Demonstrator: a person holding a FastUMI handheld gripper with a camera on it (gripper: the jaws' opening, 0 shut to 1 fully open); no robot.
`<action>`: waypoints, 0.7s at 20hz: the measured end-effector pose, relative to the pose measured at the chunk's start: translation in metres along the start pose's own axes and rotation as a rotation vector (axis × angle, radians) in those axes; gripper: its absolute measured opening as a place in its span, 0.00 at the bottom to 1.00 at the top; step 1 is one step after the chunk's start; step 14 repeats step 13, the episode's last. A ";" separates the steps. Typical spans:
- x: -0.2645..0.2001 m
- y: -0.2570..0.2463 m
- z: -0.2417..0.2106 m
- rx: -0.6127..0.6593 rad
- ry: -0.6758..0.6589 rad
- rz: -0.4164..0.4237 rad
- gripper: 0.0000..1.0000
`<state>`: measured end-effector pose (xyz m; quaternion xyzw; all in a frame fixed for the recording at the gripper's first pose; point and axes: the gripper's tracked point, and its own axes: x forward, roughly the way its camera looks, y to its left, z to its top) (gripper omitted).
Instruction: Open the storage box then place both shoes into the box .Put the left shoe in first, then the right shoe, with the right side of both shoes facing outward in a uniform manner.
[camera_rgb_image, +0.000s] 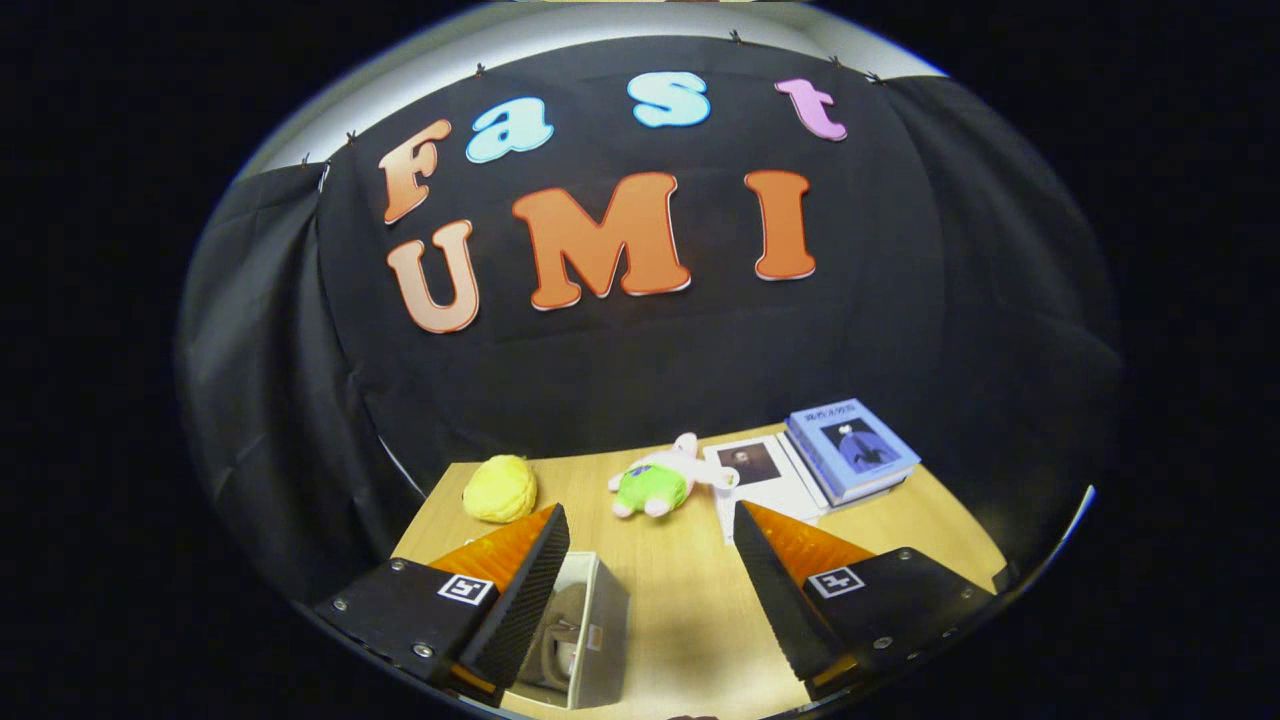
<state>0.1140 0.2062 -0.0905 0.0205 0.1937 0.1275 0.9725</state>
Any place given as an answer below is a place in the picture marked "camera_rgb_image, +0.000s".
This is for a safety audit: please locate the blue cover book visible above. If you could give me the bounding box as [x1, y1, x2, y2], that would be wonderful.
[785, 400, 921, 499]

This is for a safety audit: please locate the green and white plush toy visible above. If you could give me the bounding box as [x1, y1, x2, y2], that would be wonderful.
[608, 432, 739, 519]

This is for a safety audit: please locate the grey book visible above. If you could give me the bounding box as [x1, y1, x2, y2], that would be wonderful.
[795, 450, 909, 513]

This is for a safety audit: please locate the yellow plush toy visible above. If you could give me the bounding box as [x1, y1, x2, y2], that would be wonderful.
[462, 455, 538, 524]

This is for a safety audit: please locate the white portrait book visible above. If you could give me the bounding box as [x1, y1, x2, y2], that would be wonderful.
[703, 435, 831, 547]

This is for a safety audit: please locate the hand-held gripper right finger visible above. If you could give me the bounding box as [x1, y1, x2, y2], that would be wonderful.
[732, 502, 1001, 705]

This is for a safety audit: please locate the brown slipper shoe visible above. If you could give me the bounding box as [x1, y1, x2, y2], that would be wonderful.
[538, 583, 593, 694]

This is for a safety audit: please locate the beige fabric storage box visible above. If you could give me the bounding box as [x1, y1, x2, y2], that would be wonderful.
[513, 550, 632, 712]

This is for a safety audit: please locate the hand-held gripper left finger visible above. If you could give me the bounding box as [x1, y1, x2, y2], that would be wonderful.
[308, 505, 571, 711]

